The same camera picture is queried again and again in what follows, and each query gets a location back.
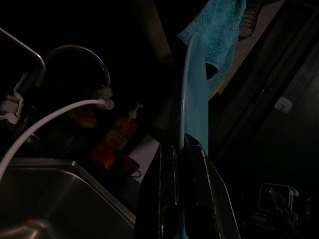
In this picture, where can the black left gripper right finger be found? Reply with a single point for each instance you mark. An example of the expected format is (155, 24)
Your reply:
(209, 194)

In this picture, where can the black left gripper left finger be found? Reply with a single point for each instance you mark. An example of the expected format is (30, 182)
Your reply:
(154, 199)

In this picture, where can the teal plate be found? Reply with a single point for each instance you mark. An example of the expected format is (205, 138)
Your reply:
(194, 99)

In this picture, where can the purple cup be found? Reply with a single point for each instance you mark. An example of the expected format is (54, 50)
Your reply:
(130, 165)

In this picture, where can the white cutting board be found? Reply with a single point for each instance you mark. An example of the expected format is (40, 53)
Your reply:
(147, 154)

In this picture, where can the orange soap pump bottle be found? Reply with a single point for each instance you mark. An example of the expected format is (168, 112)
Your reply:
(117, 134)

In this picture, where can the stainless steel sink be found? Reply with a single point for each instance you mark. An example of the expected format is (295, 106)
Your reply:
(62, 194)

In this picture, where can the orange red scrub sponge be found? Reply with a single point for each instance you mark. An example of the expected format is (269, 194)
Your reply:
(86, 119)

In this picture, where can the teal towel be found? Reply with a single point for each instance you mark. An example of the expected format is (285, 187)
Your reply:
(216, 30)

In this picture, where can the chrome gooseneck faucet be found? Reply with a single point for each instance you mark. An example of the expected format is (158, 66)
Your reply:
(74, 48)

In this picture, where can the white wall switch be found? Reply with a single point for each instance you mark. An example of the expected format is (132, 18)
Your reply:
(282, 105)

